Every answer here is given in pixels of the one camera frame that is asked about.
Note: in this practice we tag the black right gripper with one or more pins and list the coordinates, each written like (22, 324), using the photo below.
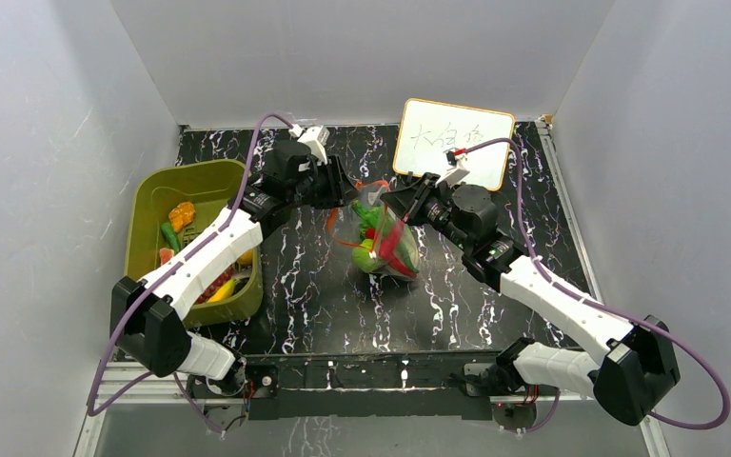
(418, 201)

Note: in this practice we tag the yellow banana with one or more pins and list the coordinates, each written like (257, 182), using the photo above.
(223, 292)

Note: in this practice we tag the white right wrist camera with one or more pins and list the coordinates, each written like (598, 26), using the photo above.
(457, 171)

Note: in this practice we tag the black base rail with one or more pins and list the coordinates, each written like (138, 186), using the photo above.
(386, 384)

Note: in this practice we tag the orange bumpy fruit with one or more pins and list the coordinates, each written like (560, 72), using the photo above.
(181, 216)

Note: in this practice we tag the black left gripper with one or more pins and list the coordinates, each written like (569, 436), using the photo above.
(340, 191)

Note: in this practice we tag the orange tangerine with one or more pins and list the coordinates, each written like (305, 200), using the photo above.
(246, 259)

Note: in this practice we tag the green lettuce head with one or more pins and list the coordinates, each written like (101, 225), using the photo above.
(407, 264)

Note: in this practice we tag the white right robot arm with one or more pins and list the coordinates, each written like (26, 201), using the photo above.
(626, 368)

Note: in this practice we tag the light green round fruit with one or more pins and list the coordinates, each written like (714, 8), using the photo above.
(366, 260)

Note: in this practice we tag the dark green cucumber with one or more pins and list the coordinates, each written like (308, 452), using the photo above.
(170, 236)

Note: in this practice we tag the watermelon slice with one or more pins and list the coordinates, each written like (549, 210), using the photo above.
(165, 255)

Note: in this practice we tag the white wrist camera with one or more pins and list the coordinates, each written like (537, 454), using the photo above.
(457, 171)
(314, 137)

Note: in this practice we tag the clear zip top bag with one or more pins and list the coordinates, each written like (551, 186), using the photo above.
(342, 224)

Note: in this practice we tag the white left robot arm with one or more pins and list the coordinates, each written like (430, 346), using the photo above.
(148, 314)

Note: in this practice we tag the white board orange frame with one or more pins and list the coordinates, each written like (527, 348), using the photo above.
(429, 129)

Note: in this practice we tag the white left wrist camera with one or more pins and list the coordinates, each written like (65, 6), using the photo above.
(314, 137)

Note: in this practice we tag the red grape bunch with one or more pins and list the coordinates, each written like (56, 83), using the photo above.
(218, 284)

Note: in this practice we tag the olive green plastic basket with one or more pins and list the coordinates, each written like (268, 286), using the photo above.
(209, 186)

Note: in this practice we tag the green chili pepper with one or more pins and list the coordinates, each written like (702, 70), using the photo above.
(369, 216)

